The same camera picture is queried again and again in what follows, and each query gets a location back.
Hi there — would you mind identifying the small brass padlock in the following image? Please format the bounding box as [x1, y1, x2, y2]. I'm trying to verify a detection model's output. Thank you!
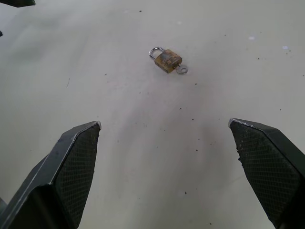
[149, 47, 183, 74]

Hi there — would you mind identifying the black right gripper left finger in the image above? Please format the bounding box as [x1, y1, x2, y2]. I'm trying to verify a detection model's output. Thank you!
[0, 121, 102, 229]

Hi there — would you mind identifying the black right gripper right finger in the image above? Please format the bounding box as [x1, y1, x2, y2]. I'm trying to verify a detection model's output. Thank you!
[228, 118, 305, 229]

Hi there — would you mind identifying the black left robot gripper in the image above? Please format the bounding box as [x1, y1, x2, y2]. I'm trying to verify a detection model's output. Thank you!
[0, 0, 36, 8]

